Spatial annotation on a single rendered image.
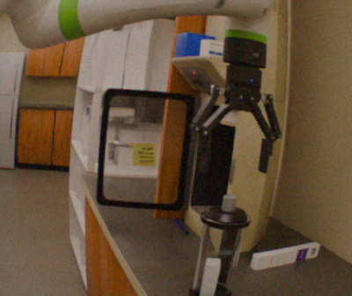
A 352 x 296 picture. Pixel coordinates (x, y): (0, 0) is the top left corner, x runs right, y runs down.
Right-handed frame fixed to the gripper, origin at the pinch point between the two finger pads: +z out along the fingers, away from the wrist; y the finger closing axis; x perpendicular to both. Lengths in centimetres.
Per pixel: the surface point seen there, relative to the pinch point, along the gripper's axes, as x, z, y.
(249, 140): -28.4, -1.8, -17.6
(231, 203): 1.4, 7.5, 0.4
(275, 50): -28.5, -29.7, -24.5
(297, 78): -61, -25, -56
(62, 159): -529, 106, 14
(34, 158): -527, 106, 63
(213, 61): -27.9, -22.4, -4.3
